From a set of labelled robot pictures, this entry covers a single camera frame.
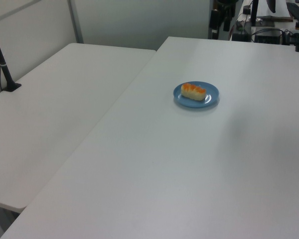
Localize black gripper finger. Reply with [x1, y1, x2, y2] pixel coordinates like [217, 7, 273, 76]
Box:
[210, 9, 220, 40]
[223, 7, 232, 32]

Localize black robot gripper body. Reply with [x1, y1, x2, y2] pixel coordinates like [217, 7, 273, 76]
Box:
[215, 0, 240, 9]

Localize toy bread with orange crust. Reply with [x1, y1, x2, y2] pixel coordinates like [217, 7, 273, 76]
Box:
[180, 82, 207, 101]

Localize blue plastic plate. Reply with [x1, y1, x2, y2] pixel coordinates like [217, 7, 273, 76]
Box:
[172, 80, 221, 109]

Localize small black flat device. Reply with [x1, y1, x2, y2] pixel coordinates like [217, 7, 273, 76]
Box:
[231, 33, 250, 42]

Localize black upright pole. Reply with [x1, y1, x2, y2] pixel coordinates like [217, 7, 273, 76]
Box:
[250, 0, 259, 26]

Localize black electronics box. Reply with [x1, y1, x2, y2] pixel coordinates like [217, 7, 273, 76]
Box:
[253, 28, 283, 45]

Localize black hanging dark object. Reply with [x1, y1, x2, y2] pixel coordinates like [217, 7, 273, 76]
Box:
[267, 0, 278, 13]

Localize black flat keyboard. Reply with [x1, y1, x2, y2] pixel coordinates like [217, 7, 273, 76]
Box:
[286, 2, 299, 22]

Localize black camera stand pole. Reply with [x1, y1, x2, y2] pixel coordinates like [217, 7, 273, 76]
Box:
[0, 19, 22, 93]

